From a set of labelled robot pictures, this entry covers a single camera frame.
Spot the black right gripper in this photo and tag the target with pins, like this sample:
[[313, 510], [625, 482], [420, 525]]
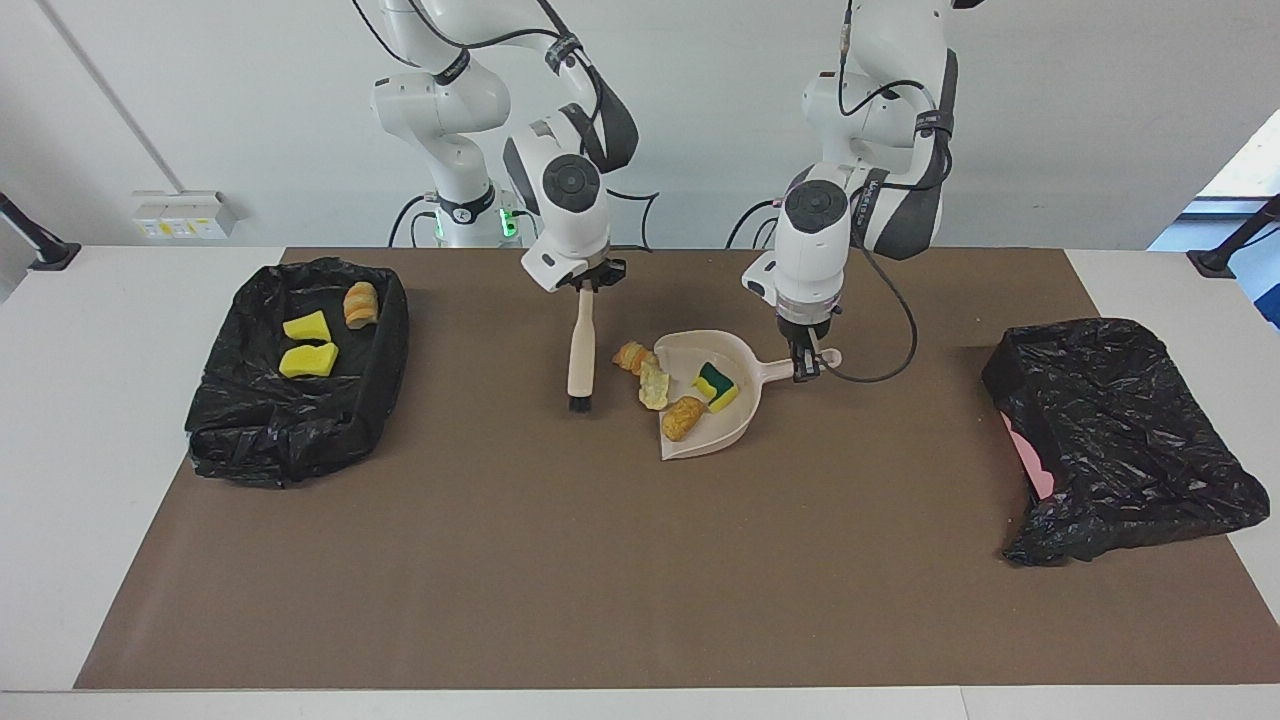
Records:
[[603, 273]]

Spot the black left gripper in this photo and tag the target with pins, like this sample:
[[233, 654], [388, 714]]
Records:
[[808, 332]]

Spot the beige hand brush black bristles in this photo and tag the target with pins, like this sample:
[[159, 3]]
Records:
[[581, 350]]

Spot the orange croissant pastry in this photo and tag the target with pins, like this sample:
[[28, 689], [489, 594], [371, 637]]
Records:
[[632, 357]]

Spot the yellow sponge with green side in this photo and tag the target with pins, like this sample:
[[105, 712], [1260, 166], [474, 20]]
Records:
[[718, 387]]

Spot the beige plastic dustpan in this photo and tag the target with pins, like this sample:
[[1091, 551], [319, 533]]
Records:
[[715, 435]]

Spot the pale cracker piece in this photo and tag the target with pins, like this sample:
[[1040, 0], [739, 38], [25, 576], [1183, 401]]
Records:
[[653, 390]]

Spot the brown bread roll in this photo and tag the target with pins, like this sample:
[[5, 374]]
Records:
[[684, 418]]

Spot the pale bread chunk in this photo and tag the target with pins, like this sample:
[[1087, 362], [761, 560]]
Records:
[[360, 305]]

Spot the yellow sponge wedge piece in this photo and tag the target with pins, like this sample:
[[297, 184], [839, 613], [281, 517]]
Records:
[[305, 327]]

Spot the rounded yellow sponge chunk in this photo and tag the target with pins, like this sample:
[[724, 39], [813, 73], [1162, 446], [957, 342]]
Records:
[[305, 361]]

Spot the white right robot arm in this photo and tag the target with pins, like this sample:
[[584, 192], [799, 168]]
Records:
[[570, 210]]

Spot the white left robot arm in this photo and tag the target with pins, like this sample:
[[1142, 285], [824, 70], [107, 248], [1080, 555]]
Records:
[[815, 250]]

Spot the pink plastic bin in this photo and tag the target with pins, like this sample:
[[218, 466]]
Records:
[[1035, 470]]

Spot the right black-lined bin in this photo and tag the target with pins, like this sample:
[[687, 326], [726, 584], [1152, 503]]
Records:
[[1130, 440]]

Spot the black-lined bin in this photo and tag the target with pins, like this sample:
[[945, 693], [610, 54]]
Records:
[[300, 420], [1130, 440]]

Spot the left black-lined bin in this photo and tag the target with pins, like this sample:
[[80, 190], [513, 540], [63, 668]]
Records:
[[300, 420]]

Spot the brown table mat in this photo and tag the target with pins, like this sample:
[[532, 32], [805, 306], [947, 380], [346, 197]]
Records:
[[640, 630]]

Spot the black clamp stand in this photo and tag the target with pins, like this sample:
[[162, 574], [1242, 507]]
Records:
[[55, 255], [1215, 263]]

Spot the white wall socket box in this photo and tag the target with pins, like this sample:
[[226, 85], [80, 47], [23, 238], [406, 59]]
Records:
[[185, 215]]

